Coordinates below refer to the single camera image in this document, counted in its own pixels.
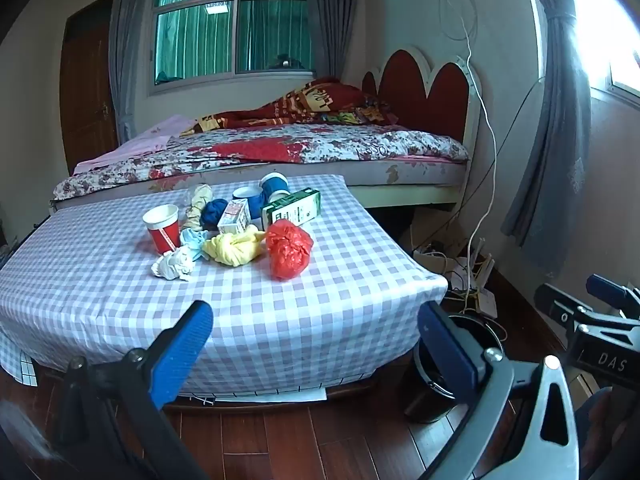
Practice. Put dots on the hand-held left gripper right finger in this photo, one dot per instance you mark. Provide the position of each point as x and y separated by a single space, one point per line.
447 355

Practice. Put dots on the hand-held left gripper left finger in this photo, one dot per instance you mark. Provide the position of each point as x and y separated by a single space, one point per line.
182 355

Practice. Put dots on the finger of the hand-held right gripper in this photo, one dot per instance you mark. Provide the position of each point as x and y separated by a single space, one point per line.
555 302
607 286

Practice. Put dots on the black bin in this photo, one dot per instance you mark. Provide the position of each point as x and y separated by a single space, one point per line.
425 390

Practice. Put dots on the light blue cloth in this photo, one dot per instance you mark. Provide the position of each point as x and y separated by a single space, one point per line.
192 240

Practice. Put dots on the yellow cloth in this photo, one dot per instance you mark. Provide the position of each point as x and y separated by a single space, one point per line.
232 250

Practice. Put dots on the red paper cup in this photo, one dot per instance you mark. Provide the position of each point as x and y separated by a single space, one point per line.
162 235

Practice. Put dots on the dark blue bag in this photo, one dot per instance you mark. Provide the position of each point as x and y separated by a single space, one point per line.
214 212

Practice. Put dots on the small white carton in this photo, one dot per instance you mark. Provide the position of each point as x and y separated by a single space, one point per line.
234 217

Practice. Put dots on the red plastic bag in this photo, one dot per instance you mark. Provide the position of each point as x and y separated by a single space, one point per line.
287 250

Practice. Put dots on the cream bag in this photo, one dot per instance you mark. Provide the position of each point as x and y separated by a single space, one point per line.
200 195

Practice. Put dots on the blue paper cup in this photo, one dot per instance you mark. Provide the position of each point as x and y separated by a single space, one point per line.
250 200
275 187

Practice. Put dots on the green and white carton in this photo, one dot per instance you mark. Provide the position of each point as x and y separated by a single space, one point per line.
292 207

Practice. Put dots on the white router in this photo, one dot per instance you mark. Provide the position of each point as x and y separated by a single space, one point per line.
485 300

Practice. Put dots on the white paper sheet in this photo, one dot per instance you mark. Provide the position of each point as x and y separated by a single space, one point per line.
250 396

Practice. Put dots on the cardboard box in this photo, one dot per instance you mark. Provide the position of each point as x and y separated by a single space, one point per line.
430 255

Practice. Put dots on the checkered cloth covered table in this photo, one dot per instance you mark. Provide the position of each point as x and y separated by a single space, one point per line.
100 290

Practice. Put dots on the grey tied curtain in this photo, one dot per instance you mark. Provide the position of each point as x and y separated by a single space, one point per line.
555 135

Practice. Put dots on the pink cloth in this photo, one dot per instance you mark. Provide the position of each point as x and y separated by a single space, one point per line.
150 137

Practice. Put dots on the floral bed sheet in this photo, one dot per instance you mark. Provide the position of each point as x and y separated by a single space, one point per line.
350 142

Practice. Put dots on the bed with red headboard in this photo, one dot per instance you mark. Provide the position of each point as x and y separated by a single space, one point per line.
425 95

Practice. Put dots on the bright window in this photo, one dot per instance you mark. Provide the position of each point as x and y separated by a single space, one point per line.
610 35

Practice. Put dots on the red patterned blanket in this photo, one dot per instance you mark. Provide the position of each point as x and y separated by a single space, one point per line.
310 102

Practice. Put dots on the brown wooden door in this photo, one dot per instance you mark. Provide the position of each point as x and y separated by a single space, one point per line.
85 85

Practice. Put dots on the small dark object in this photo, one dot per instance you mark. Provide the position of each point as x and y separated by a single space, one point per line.
287 62

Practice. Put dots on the window with green curtain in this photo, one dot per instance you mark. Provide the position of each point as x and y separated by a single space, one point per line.
200 35

